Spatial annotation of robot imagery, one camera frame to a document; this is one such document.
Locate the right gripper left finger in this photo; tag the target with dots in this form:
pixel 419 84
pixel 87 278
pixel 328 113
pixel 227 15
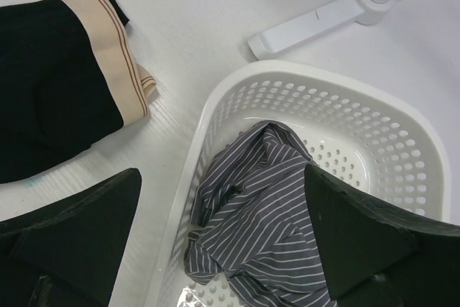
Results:
pixel 68 253

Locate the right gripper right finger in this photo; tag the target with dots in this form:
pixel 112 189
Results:
pixel 377 254

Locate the grey striped underwear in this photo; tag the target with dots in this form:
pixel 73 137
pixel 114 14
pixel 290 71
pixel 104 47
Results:
pixel 251 222

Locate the black underwear beige waistband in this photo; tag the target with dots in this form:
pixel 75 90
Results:
pixel 68 79

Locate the white perforated plastic basket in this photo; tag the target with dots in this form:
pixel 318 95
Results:
pixel 360 134

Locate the white clothes rack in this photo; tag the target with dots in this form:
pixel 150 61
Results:
pixel 316 23

